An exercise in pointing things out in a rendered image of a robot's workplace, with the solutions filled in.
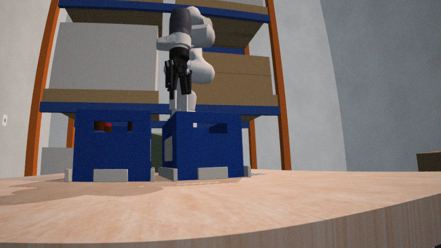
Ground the blue bottle crate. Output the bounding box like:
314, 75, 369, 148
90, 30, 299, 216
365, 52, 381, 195
72, 109, 152, 182
162, 111, 244, 181

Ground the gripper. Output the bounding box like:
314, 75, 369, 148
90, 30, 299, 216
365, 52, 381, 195
165, 47, 192, 112

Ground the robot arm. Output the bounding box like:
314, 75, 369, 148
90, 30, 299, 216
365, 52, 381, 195
156, 6, 215, 116

